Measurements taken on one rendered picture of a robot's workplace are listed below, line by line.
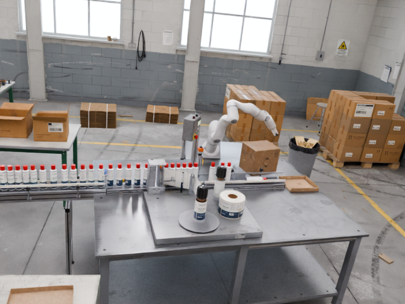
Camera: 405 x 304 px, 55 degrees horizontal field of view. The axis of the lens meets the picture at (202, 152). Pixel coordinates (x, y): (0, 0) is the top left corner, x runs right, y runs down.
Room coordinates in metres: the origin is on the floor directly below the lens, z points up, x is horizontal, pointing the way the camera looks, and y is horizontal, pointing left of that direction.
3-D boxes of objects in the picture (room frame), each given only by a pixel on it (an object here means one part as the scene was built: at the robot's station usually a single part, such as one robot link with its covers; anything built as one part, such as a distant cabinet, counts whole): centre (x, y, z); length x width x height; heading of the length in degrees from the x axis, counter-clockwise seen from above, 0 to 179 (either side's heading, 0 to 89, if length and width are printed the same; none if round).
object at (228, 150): (3.94, -0.26, 0.81); 0.90 x 0.90 x 0.04; 10
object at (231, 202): (2.67, -0.27, 0.95); 0.20 x 0.20 x 0.14
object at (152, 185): (2.89, 0.36, 1.01); 0.14 x 0.13 x 0.26; 108
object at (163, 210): (2.65, -0.03, 0.86); 0.80 x 0.67 x 0.05; 108
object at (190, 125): (3.16, 0.11, 1.38); 0.17 x 0.10 x 0.19; 163
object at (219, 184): (2.86, -0.17, 1.03); 0.09 x 0.09 x 0.30
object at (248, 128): (6.98, -0.82, 0.45); 1.20 x 0.84 x 0.89; 11
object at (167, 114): (7.54, 0.90, 0.11); 0.65 x 0.54 x 0.22; 97
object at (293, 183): (3.41, -0.96, 0.85); 0.30 x 0.26 x 0.04; 108
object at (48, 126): (4.04, 1.71, 0.97); 0.51 x 0.39 x 0.37; 15
